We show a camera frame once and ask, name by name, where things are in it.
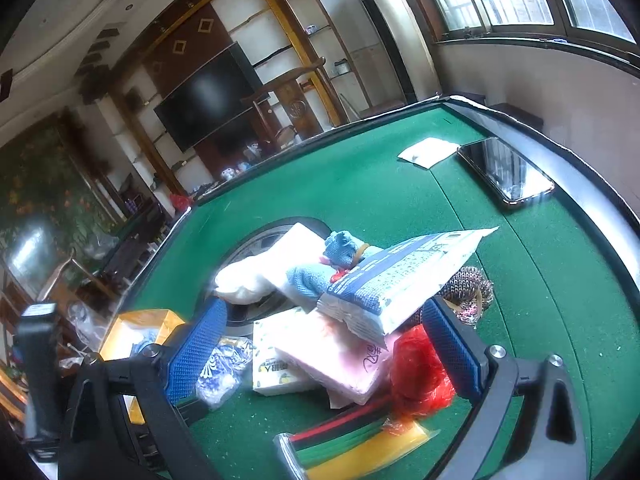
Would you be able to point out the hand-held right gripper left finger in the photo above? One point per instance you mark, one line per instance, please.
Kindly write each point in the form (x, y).
(197, 355)

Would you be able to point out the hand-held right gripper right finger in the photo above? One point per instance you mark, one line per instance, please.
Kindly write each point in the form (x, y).
(452, 355)

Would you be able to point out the yellow cardboard box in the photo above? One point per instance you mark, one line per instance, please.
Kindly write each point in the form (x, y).
(150, 320)

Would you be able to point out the blue towel bundle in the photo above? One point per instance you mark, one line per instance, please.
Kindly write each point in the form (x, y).
(310, 280)

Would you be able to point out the white soft pouch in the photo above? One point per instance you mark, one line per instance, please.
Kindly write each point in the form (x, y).
(242, 280)

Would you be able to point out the blue white printed bag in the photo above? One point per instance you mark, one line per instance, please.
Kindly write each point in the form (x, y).
(220, 375)

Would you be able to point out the red plastic bag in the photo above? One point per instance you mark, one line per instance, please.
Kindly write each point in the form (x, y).
(417, 370)

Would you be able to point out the knitted pouch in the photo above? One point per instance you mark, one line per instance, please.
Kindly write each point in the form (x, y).
(465, 285)

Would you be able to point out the yellow label tissue pack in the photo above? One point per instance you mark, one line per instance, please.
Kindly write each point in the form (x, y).
(272, 370)

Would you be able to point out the pink tissue pack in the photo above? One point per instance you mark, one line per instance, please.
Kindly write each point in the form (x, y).
(340, 355)

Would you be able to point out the round grey table panel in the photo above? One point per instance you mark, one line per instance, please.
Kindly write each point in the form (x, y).
(255, 247)

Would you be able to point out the striped cloth packet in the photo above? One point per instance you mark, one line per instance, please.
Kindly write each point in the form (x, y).
(360, 440)

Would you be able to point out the white tissue pack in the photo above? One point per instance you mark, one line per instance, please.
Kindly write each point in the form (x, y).
(300, 255)

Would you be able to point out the black smartphone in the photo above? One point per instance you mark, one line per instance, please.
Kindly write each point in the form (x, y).
(505, 172)

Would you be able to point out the black flat television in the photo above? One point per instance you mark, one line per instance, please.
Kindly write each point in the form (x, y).
(205, 100)

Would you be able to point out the wooden chair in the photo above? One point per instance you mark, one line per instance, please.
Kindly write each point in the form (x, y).
(295, 105)

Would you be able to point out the white standing air conditioner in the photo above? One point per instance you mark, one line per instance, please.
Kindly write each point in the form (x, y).
(395, 25)

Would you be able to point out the floral wall painting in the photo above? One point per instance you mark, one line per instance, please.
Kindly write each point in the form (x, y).
(45, 185)

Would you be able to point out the wooden wall cabinet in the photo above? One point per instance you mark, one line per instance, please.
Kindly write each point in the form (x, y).
(170, 55)

